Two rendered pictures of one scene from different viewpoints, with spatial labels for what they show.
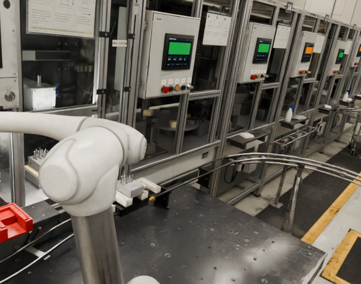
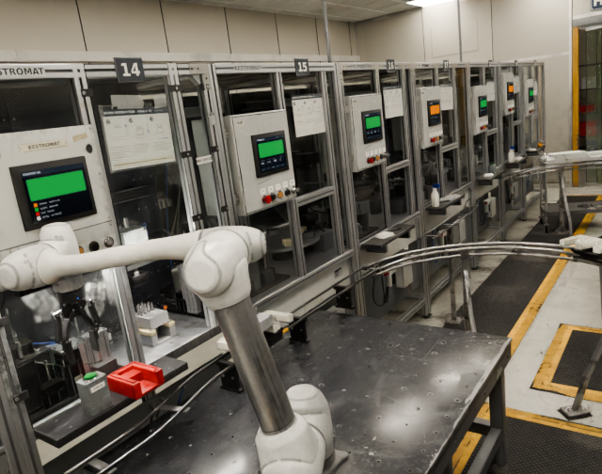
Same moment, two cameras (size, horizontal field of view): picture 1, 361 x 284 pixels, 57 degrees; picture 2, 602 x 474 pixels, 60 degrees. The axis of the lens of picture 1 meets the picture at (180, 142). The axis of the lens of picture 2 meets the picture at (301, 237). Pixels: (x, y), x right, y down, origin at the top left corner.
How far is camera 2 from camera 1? 60 cm
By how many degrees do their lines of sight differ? 6
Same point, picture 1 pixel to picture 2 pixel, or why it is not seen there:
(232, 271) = (401, 381)
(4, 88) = (102, 234)
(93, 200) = (234, 289)
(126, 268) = not seen: hidden behind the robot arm
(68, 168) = (208, 260)
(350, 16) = (490, 48)
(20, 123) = (142, 251)
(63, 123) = (182, 240)
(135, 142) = (255, 236)
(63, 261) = (203, 418)
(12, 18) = (96, 161)
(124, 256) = not seen: hidden behind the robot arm
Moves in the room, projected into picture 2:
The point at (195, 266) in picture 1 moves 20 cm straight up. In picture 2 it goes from (356, 387) to (352, 341)
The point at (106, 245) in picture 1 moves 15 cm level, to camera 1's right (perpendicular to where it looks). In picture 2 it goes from (254, 332) to (312, 324)
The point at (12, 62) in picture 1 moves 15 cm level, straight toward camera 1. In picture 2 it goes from (104, 206) to (112, 211)
